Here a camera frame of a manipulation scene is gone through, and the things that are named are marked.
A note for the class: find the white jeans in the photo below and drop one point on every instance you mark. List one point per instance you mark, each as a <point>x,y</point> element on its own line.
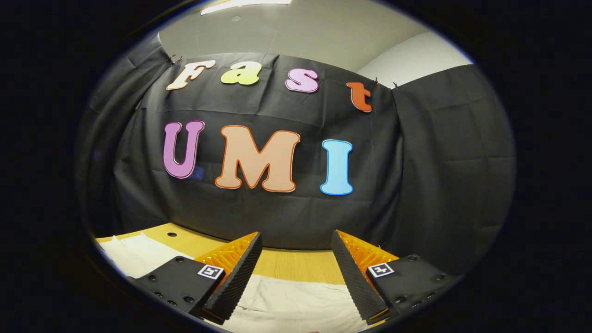
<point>296,305</point>

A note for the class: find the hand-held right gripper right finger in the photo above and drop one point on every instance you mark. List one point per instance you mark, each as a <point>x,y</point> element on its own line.
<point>354,277</point>

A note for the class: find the black backdrop cloth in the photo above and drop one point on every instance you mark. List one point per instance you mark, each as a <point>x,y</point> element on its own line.
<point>277,217</point>

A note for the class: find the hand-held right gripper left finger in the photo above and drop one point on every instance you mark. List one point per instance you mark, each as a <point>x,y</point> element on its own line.
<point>236,282</point>

